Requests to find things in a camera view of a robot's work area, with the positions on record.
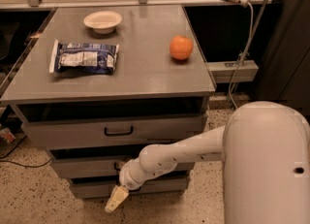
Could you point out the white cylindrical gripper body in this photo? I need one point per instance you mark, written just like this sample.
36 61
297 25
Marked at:
127 177

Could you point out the grey drawer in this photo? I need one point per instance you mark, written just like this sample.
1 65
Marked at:
87 167
91 133
101 187

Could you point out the orange fruit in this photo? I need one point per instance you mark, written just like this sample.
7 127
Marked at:
181 47

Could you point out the grey metal rail box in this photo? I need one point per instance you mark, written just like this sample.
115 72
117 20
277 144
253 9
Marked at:
228 71

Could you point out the grey top drawer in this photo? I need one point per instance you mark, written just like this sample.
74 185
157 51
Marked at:
91 133

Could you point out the white paper bowl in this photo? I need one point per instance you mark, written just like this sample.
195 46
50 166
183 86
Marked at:
103 22

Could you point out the grey drawer cabinet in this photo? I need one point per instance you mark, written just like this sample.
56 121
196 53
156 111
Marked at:
146 83

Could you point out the grey bottom drawer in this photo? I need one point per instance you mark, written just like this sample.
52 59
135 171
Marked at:
101 187

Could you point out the blue white chip bag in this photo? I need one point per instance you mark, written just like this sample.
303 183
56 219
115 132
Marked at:
92 58

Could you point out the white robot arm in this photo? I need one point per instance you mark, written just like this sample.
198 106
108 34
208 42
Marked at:
265 165

